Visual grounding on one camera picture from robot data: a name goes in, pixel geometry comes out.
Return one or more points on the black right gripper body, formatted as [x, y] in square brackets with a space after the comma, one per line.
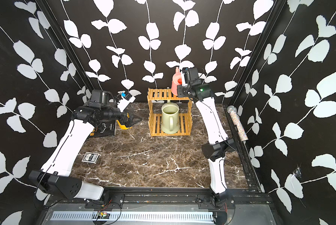
[184, 92]

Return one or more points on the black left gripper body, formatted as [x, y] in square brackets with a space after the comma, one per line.
[121, 116]

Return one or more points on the yellow plastic watering can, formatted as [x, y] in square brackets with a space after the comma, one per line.
[123, 125]

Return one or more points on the pink plastic watering can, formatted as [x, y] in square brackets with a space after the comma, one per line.
[176, 80]

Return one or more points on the wooden slatted two-tier shelf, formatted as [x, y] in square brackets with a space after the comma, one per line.
[155, 119]

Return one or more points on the light green watering can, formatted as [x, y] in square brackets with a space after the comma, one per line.
[170, 118]

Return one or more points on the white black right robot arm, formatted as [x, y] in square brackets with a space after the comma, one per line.
[218, 141]

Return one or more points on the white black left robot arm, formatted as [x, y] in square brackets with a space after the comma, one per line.
[54, 176]

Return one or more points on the black book with gold title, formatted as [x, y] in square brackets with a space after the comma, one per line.
[104, 129]

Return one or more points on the glitter microphone on stand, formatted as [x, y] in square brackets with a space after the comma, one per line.
[232, 111]

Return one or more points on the black playing card box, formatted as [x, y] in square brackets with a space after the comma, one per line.
[91, 157]

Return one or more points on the small green circuit board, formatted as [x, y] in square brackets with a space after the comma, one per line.
[102, 215]

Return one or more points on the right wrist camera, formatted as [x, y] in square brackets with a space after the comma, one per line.
[190, 76]

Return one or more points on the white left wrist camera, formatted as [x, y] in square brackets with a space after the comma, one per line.
[125, 99]

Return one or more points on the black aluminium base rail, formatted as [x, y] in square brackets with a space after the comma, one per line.
[204, 198]

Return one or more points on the white slotted cable duct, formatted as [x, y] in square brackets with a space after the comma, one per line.
[200, 217]

